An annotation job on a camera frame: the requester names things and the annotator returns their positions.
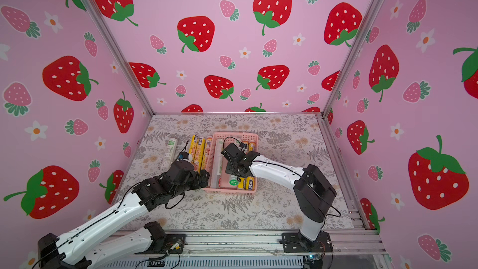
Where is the yellow plastic wrap roll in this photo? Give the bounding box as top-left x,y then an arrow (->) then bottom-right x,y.
194,137 -> 205,172
200,136 -> 212,170
188,134 -> 199,163
237,141 -> 249,190
245,141 -> 256,191

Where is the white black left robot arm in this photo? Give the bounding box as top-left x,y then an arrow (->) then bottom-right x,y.
35,160 -> 210,269

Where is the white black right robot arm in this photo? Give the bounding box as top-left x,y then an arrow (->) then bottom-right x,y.
221,143 -> 337,246

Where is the pink plastic basket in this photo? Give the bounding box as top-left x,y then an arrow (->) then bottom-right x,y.
204,132 -> 258,195

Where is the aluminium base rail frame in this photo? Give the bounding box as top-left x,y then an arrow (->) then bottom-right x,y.
100,227 -> 393,269

